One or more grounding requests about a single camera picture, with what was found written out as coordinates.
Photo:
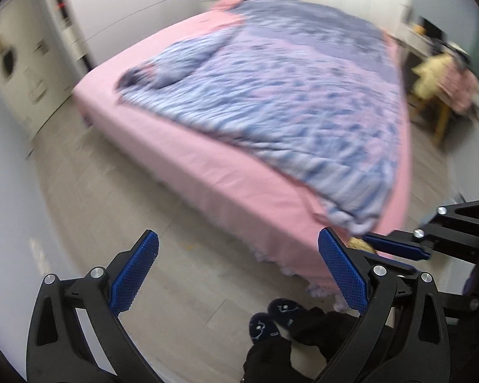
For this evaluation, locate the white wardrobe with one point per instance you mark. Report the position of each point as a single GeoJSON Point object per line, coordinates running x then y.
{"type": "Point", "coordinates": [143, 8]}

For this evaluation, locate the bed with pink sheet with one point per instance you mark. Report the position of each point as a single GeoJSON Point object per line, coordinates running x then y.
{"type": "Point", "coordinates": [207, 167]}

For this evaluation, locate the pink garment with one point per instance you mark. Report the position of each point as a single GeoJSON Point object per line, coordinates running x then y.
{"type": "Point", "coordinates": [463, 87]}

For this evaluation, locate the white desk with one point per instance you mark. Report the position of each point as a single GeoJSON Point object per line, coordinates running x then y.
{"type": "Point", "coordinates": [419, 44]}

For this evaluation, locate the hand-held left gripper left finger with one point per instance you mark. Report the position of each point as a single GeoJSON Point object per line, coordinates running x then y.
{"type": "Point", "coordinates": [137, 271]}

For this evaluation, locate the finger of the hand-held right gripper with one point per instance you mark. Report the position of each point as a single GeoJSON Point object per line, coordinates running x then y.
{"type": "Point", "coordinates": [469, 305]}
{"type": "Point", "coordinates": [403, 246]}

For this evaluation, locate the person's black pants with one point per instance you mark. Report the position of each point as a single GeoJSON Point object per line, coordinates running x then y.
{"type": "Point", "coordinates": [315, 327]}

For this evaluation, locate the wooden chair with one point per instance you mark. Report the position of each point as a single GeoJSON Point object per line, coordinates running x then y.
{"type": "Point", "coordinates": [441, 117]}

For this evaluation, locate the dark blue slipper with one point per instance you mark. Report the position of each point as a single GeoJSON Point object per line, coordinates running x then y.
{"type": "Point", "coordinates": [263, 327]}
{"type": "Point", "coordinates": [287, 312]}

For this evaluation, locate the pale yellow garment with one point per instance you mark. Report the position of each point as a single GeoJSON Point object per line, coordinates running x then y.
{"type": "Point", "coordinates": [433, 74]}

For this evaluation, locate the black monitor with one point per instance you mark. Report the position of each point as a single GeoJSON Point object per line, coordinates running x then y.
{"type": "Point", "coordinates": [431, 28]}

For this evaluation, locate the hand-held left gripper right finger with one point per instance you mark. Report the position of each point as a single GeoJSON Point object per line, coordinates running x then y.
{"type": "Point", "coordinates": [339, 267]}

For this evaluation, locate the small yellow wrapper piece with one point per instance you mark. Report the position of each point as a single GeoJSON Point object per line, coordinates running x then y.
{"type": "Point", "coordinates": [361, 244]}

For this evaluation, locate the white door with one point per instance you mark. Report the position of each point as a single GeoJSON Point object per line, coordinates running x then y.
{"type": "Point", "coordinates": [28, 68]}

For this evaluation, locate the purple blue patterned blanket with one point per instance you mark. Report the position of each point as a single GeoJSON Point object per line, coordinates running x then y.
{"type": "Point", "coordinates": [287, 99]}

